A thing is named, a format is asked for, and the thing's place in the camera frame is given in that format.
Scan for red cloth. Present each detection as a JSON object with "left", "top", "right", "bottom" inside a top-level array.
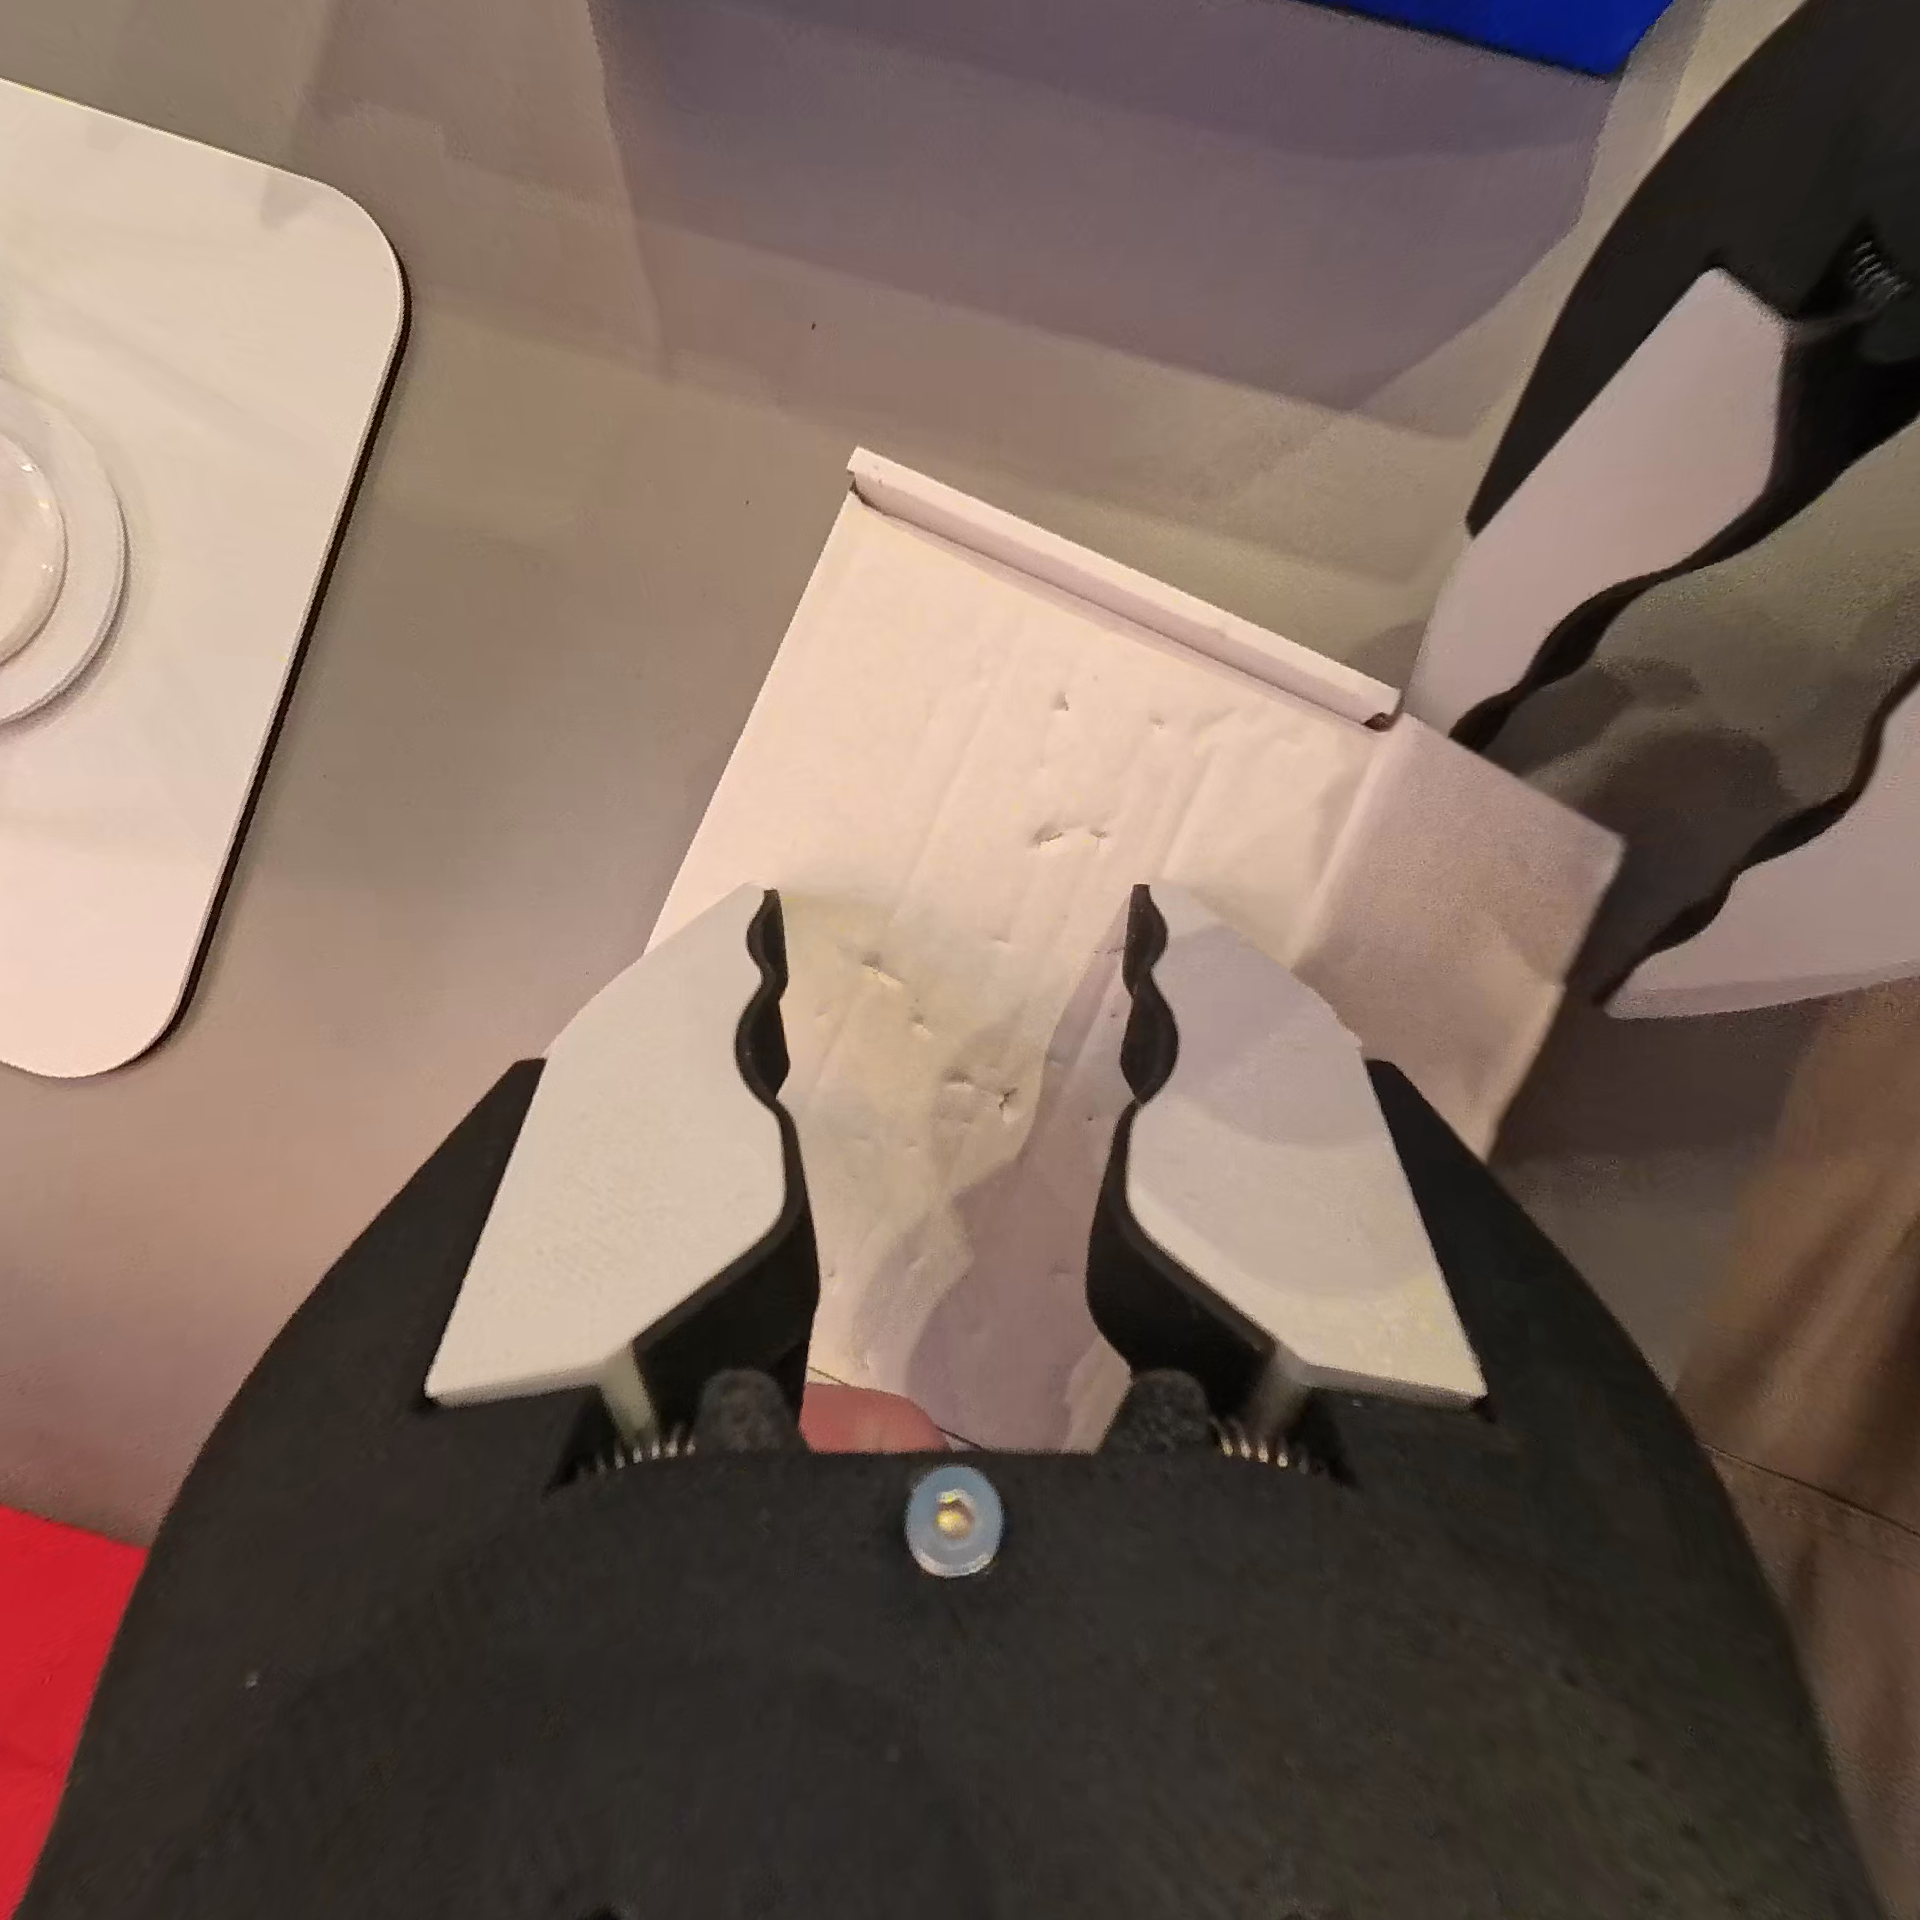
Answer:
[{"left": 0, "top": 1504, "right": 150, "bottom": 1905}]

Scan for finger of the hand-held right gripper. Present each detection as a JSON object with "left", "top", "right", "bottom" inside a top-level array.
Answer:
[
  {"left": 1416, "top": 265, "right": 1920, "bottom": 761},
  {"left": 1596, "top": 600, "right": 1920, "bottom": 1026}
]

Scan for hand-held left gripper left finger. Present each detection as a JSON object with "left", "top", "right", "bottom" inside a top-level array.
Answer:
[{"left": 426, "top": 881, "right": 826, "bottom": 1446}]

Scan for white cardboard box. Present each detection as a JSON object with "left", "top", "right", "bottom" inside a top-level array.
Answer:
[{"left": 644, "top": 445, "right": 1628, "bottom": 1455}]

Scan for white monitor stand base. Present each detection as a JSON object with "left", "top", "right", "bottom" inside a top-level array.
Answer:
[{"left": 0, "top": 74, "right": 409, "bottom": 1079}]

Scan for person's beige trousers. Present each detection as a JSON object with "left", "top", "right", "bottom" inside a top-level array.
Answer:
[{"left": 1671, "top": 996, "right": 1920, "bottom": 1905}]

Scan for blue cube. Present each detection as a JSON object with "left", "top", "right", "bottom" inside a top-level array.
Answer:
[{"left": 1303, "top": 0, "right": 1668, "bottom": 74}]

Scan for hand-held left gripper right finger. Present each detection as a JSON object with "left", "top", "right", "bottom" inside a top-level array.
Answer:
[{"left": 1085, "top": 881, "right": 1492, "bottom": 1446}]

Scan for round clear stand disc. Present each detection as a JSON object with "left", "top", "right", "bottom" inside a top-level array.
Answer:
[{"left": 0, "top": 383, "right": 128, "bottom": 720}]

